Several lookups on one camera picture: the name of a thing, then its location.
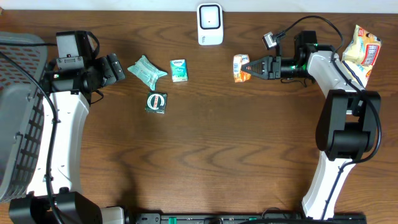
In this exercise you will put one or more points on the orange white tissue pack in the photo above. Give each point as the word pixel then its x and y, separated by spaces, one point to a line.
pixel 238 61

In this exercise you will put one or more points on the light teal crinkled packet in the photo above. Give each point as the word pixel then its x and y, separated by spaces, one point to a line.
pixel 144 70

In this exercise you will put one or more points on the teal tissue pack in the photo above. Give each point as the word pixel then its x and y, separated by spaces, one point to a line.
pixel 179 70

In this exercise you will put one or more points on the dark green square packet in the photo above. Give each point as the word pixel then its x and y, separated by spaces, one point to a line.
pixel 156 102

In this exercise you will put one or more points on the grey plastic mesh basket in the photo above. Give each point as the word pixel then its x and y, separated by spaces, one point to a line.
pixel 22 113

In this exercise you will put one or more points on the white barcode scanner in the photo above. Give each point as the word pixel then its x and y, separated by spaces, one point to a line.
pixel 210 24

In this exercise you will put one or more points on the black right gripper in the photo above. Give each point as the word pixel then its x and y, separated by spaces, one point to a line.
pixel 268 68

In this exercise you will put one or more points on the cream snack bag blue trim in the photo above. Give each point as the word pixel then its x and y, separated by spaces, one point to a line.
pixel 361 54

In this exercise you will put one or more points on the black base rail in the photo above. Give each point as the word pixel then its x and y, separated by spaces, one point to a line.
pixel 271 217

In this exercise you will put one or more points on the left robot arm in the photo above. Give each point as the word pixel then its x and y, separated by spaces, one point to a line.
pixel 44 105

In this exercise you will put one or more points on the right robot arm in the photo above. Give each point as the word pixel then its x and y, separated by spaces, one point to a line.
pixel 349 123

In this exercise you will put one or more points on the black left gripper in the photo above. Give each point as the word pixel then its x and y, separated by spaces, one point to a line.
pixel 110 76

